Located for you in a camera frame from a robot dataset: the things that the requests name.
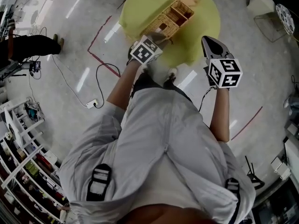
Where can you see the black stool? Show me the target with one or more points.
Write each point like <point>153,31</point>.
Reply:
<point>253,176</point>

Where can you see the person's shoe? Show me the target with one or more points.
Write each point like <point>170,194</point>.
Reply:
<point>172,73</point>
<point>144,68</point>

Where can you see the person's right forearm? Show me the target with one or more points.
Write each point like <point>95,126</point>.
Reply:
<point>220,115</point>

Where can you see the yellow-green round table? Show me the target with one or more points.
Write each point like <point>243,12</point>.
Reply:
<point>203,20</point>

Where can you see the patterned round plate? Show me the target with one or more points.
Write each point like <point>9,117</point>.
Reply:
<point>285,18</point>

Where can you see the person's black trousers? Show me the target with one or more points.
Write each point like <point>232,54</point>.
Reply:
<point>146,81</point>

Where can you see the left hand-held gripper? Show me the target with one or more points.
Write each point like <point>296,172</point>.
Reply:
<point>143,51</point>

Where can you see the white power strip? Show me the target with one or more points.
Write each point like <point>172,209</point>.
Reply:
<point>91,103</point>

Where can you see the person's left forearm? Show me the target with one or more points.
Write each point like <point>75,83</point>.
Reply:
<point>122,90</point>

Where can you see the woven wicker box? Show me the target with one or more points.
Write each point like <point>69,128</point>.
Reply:
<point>163,23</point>

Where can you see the person's right shoe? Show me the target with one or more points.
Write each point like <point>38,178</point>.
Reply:
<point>172,73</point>

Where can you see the person's grey jacket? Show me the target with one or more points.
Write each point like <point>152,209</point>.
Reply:
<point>154,136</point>

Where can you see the white cardboard boxes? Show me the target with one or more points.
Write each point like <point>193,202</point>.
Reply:
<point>281,168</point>

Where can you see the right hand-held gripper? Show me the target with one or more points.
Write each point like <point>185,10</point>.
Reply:
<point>224,72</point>

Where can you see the white plastic box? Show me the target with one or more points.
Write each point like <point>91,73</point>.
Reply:
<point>261,2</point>

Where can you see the small black device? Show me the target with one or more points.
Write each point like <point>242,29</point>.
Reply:
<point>35,66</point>

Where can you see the white storage shelf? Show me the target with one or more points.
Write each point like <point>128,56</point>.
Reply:
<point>25,162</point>

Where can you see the person's left shoe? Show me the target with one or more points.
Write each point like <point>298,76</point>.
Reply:
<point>144,68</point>

